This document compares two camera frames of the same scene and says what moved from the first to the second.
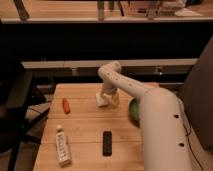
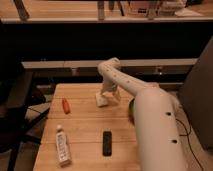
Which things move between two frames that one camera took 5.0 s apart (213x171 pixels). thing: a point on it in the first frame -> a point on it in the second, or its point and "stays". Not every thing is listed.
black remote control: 107,140 stays
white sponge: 101,100 stays
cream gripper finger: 115,103 -> 118,95
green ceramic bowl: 134,111 stays
